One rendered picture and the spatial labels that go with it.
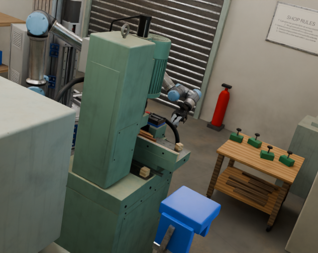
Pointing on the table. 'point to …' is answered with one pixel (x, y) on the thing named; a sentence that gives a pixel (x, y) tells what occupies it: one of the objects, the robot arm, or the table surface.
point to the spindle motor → (159, 64)
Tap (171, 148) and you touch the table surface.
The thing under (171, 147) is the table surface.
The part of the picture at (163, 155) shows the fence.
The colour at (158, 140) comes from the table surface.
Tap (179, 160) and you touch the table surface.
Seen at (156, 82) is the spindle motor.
